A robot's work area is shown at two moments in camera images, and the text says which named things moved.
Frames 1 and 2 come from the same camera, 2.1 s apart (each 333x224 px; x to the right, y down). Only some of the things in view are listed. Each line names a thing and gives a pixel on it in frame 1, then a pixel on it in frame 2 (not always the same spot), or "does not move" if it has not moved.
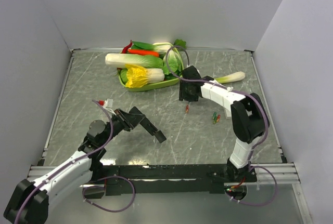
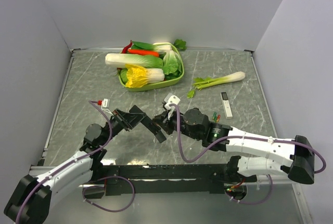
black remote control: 152,130 does not move
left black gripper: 128,120 does not move
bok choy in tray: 161,48 does not move
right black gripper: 182,94 → 166,122
